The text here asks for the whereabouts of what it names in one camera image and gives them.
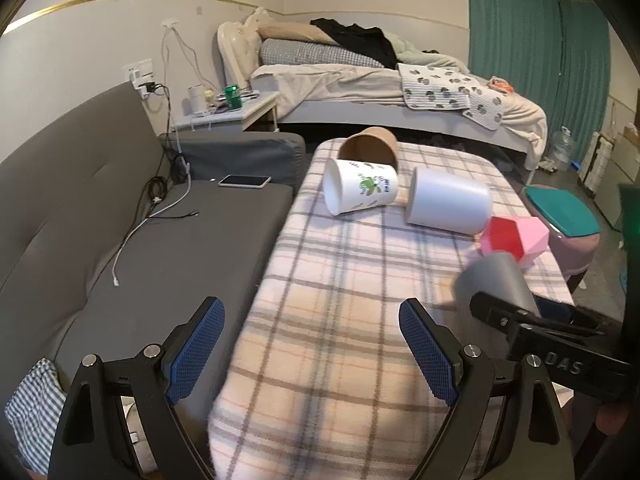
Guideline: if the right hand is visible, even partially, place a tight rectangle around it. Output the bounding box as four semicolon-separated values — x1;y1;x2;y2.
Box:
596;404;631;448

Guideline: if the brown paper cup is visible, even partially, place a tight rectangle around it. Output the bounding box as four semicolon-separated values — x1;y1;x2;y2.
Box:
337;127;399;170

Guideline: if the plaid blanket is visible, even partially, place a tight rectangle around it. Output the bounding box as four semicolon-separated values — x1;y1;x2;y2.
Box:
207;138;576;480

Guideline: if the grey plastic cup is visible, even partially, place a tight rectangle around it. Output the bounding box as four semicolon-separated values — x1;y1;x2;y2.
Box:
454;252;539;314

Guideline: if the pink faceted cup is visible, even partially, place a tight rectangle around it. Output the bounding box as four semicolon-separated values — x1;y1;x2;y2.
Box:
480;217;549;268

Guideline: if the plain white cup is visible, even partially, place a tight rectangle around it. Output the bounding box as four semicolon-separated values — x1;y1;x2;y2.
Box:
406;167;492;235

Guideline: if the black cable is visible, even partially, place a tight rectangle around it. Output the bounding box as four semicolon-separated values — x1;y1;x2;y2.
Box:
134;81;201;221

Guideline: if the purple plastic stool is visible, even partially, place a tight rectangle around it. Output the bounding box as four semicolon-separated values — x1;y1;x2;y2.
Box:
520;184;600;292

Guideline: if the white bedside table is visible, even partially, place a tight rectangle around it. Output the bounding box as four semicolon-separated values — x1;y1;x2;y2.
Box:
172;91;280;133

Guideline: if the grey sofa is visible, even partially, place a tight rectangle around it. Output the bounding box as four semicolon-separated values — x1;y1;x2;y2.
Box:
0;80;307;411

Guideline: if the black clothing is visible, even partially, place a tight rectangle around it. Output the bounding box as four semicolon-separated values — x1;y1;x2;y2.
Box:
310;18;398;70

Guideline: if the white patterned mat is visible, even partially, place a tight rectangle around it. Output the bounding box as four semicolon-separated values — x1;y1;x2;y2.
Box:
397;64;506;131

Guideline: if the clear water jug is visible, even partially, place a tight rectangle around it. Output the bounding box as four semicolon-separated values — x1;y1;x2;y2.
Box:
548;126;575;171

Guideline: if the smartphone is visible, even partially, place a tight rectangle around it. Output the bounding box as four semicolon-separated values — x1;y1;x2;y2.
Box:
218;174;271;188

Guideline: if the checkered pillow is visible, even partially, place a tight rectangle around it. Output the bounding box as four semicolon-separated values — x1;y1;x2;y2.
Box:
259;38;384;68

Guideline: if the green cup on nightstand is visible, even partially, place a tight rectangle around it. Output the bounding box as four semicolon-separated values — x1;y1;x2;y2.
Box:
224;84;242;110

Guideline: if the bed with beige sheet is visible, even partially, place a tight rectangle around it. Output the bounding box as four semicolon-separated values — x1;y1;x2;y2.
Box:
217;20;548;174

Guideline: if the white cup green print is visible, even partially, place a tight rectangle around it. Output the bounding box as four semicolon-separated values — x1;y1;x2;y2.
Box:
322;158;398;216

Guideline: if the wall power outlet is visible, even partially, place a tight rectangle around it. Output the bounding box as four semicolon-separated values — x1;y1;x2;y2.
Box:
122;58;155;100

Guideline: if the beige pillow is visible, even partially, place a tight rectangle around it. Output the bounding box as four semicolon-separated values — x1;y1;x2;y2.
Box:
244;8;337;46

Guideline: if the checkered cloth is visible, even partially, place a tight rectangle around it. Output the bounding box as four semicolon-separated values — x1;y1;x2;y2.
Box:
4;358;66;476

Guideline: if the white jar on nightstand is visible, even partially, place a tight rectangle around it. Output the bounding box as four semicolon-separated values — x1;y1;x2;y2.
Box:
188;84;208;116

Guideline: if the teal curtain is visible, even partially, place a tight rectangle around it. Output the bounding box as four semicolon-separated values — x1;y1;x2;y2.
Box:
463;0;612;111

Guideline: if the white charging cable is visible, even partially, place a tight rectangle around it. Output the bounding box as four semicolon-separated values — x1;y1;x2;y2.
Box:
112;109;194;288

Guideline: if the teal stool cushion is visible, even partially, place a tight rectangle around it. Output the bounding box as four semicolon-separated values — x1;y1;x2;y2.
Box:
525;185;600;237

